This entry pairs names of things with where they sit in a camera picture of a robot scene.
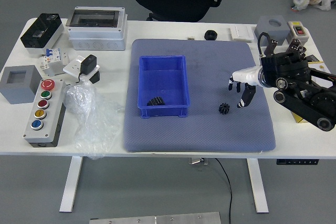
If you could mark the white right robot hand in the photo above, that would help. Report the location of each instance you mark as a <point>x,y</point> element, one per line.
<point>248,75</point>

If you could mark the small black gear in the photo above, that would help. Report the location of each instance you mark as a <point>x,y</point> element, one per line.
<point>224,108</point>

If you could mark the big black gear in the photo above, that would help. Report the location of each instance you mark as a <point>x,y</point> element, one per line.
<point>156,101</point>

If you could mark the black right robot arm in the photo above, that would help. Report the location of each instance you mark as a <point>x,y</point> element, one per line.
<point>291,69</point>

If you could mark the black round nut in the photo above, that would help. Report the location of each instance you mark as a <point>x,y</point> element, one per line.
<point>210,34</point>

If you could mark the blue plastic box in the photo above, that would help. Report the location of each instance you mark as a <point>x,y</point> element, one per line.
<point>164,82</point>

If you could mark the grey distribution box clear lid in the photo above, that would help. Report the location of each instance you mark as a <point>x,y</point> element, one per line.
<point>97,35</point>

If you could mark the brown capacitor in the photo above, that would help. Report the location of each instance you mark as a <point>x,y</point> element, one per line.
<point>271,48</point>
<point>302,50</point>
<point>293,45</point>

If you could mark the grey cube round hole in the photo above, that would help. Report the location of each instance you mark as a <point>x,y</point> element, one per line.
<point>273,28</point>

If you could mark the yellow white booklet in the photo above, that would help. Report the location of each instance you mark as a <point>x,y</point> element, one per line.
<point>299,119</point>

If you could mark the flat black device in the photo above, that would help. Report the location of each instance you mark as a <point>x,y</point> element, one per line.
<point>313,58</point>

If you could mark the small metal hinge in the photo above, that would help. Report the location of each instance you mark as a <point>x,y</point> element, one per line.
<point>191,38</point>

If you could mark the grey-blue foam mat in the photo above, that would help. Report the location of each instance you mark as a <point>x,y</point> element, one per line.
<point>210,134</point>

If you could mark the black table control panel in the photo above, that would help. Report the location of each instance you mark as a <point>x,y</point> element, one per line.
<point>298,161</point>

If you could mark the white table leg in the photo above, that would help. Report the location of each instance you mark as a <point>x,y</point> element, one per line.
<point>258,187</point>
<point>71,184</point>

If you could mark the black plug block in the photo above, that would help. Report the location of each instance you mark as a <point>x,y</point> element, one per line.
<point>95,77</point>

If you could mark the black power adapter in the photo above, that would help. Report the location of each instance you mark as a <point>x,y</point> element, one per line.
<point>88,64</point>

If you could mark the clear plastic bag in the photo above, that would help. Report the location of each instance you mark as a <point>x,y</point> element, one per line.
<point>92,119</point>

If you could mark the blue white circuit breaker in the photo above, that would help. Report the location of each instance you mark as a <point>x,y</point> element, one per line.
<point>53,54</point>

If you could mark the grey push button station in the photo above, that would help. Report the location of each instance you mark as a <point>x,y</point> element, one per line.
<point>43,113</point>

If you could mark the grey cube square hole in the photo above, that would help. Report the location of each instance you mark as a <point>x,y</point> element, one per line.
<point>18,87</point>

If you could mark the white wall switch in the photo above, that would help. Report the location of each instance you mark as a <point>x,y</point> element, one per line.
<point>242,32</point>

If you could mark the grey switch box red button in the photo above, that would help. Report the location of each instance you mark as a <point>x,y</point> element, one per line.
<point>299,31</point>

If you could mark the metal bracket under table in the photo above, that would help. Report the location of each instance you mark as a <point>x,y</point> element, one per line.
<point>198,161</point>

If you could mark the metal base plate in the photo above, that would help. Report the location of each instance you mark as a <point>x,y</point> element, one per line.
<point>155,219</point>

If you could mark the black and white enclosure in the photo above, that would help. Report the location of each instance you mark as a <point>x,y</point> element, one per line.
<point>42,32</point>

